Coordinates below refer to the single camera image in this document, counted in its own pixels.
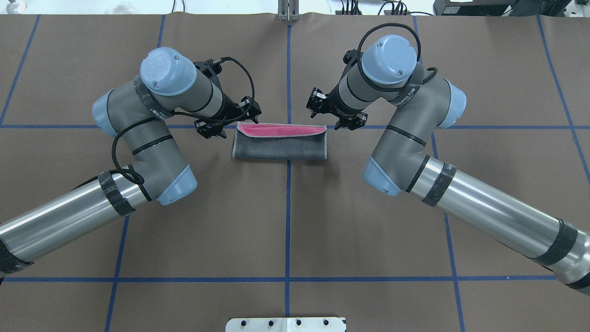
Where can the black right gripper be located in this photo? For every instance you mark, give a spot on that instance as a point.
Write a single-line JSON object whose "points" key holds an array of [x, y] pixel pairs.
{"points": [[333, 107]]}

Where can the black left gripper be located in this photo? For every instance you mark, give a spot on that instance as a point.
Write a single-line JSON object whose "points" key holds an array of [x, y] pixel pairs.
{"points": [[227, 113]]}

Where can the pink grey microfibre towel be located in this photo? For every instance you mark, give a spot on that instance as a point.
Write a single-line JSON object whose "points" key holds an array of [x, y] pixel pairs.
{"points": [[280, 141]]}

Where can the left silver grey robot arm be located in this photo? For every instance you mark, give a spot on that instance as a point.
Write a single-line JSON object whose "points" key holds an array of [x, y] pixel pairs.
{"points": [[148, 164]]}

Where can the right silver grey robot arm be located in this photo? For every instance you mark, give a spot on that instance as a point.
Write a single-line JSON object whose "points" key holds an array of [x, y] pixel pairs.
{"points": [[391, 70]]}

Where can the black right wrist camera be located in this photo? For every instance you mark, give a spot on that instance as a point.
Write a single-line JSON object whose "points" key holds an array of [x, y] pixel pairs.
{"points": [[351, 58]]}

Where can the aluminium frame post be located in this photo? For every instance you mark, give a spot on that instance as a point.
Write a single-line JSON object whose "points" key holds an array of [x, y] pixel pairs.
{"points": [[288, 11]]}

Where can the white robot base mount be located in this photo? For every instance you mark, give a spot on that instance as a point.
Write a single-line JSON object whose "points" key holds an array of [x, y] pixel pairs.
{"points": [[287, 324]]}

